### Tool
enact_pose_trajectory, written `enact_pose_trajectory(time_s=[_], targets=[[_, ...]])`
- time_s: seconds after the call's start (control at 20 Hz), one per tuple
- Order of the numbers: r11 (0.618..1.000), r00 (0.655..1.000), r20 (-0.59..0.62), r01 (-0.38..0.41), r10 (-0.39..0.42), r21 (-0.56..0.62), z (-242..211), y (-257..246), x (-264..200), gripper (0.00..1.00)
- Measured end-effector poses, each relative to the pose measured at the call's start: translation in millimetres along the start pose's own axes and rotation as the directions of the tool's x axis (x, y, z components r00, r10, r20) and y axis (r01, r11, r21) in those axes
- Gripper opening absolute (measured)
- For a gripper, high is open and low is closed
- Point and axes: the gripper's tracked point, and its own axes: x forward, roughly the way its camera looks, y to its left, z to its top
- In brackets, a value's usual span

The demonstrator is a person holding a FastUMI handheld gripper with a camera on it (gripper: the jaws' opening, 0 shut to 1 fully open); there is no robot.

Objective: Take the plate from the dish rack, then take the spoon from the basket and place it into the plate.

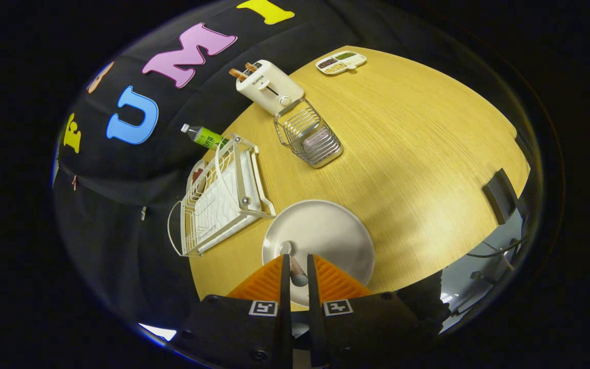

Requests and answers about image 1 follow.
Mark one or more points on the small plate with red food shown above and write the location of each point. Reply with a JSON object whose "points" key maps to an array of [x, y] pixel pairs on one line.
{"points": [[196, 174]]}

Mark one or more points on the cream ceramic plate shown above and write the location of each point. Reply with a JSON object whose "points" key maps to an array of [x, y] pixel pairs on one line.
{"points": [[325, 230]]}

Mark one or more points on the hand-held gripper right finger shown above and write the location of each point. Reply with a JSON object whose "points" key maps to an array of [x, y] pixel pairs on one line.
{"points": [[361, 328]]}

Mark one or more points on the white divided seasoning tray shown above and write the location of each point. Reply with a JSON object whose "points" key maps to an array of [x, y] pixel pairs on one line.
{"points": [[341, 62]]}

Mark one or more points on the black table clamp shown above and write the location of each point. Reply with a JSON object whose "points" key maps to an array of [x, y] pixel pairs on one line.
{"points": [[500, 197]]}

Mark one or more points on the green label plastic bottle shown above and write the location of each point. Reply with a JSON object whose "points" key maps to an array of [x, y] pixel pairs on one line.
{"points": [[205, 137]]}

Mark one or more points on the white toaster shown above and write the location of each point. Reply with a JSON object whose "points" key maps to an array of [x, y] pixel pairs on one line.
{"points": [[269, 89]]}

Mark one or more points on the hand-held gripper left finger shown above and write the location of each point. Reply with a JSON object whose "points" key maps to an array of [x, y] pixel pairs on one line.
{"points": [[244, 333]]}

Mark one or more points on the brown toast slice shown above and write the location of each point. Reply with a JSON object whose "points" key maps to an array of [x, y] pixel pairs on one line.
{"points": [[237, 75], [251, 67]]}

